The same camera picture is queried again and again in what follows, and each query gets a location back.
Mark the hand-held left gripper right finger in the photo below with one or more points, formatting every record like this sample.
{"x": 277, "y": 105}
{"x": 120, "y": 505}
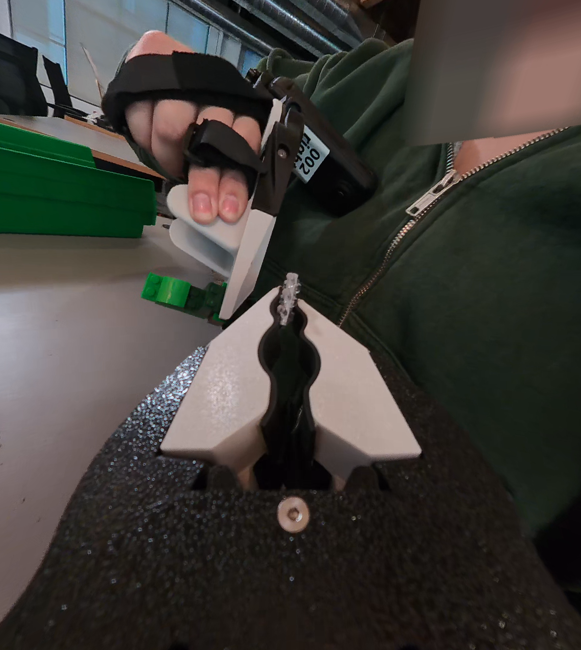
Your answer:
{"x": 356, "y": 401}

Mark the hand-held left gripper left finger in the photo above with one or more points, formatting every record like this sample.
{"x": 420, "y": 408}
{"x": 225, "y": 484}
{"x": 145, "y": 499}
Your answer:
{"x": 214, "y": 396}

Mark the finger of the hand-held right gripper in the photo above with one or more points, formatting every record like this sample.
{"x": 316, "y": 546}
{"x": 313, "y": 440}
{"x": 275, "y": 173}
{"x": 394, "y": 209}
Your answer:
{"x": 250, "y": 259}

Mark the transparent lego piece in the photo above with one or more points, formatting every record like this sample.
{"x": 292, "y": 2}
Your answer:
{"x": 289, "y": 299}

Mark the green lego assembly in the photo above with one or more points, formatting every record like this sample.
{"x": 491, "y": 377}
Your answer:
{"x": 173, "y": 292}

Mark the person's right hand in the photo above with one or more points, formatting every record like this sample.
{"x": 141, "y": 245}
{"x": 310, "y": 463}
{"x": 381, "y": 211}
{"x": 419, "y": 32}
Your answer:
{"x": 168, "y": 127}

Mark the person in green hoodie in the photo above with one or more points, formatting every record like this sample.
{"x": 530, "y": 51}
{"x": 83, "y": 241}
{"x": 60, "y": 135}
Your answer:
{"x": 473, "y": 315}

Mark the wooden table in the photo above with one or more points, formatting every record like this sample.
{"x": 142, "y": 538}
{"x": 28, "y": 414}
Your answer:
{"x": 92, "y": 139}

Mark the green plastic tray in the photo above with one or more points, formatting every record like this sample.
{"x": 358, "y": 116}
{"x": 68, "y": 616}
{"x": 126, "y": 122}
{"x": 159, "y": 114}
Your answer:
{"x": 21, "y": 142}
{"x": 57, "y": 198}

